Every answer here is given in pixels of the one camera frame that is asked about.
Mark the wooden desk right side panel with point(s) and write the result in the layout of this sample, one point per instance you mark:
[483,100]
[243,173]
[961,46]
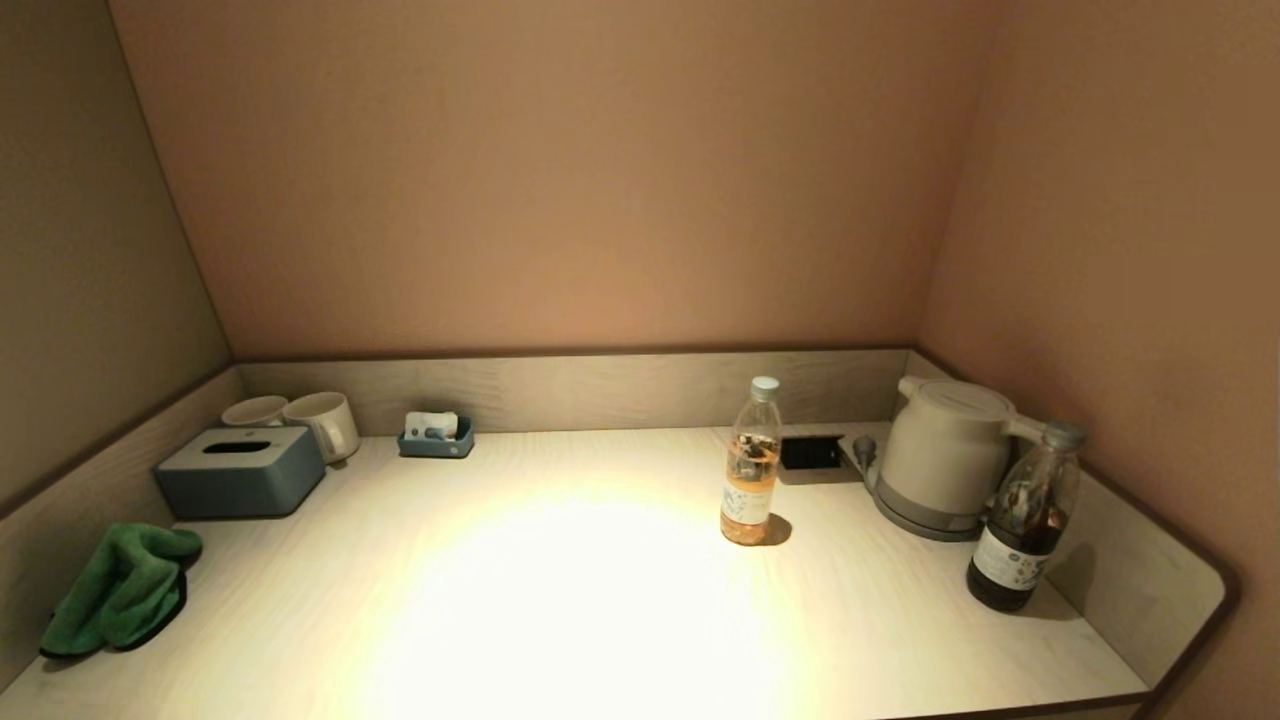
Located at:
[1150,590]

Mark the grey-blue tissue box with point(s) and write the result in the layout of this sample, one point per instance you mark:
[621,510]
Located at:
[240,480]

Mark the white sachet packets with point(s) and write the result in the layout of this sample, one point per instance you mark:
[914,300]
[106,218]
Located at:
[430,425]

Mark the green microfibre cloth black edge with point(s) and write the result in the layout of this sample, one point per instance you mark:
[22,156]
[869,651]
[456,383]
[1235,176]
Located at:
[125,590]

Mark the grey kettle base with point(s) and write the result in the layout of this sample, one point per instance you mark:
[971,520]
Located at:
[905,520]

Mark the black pop-up power socket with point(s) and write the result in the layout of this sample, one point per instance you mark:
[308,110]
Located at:
[810,452]

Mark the small blue tray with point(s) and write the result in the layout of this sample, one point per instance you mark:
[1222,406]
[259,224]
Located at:
[435,448]

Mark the wooden desk back panel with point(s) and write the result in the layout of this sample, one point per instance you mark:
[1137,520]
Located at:
[600,390]

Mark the white electric kettle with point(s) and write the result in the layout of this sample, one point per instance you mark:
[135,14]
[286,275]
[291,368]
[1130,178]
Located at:
[945,450]

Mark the wooden desk panel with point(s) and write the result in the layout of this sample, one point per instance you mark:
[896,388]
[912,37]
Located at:
[1150,590]
[600,390]

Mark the clear bottle dark tea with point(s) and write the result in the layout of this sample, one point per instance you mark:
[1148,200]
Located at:
[1020,540]

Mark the clear bottle light tea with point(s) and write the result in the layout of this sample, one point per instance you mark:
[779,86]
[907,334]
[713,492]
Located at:
[750,480]

